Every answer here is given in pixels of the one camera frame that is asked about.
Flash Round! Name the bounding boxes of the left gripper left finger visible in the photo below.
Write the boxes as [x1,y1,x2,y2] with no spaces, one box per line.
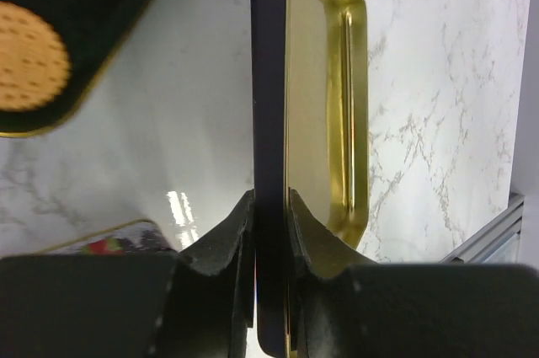
[1,192,254,357]

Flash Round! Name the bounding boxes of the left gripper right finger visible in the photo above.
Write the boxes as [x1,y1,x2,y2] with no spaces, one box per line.
[288,190,538,357]

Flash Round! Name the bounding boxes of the gold tin lid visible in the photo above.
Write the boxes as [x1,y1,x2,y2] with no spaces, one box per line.
[251,0,369,357]

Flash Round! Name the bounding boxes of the square cookie tin box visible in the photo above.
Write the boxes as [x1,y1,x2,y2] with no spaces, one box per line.
[32,219,175,255]

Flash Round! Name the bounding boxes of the orange round biscuit front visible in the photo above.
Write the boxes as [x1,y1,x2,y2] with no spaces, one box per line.
[1,2,72,112]

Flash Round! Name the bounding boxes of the dark green cookie tray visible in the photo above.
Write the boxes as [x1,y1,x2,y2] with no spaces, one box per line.
[1,0,151,137]

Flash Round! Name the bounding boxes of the aluminium rail left front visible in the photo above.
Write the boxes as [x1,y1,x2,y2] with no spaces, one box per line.
[441,193,525,264]

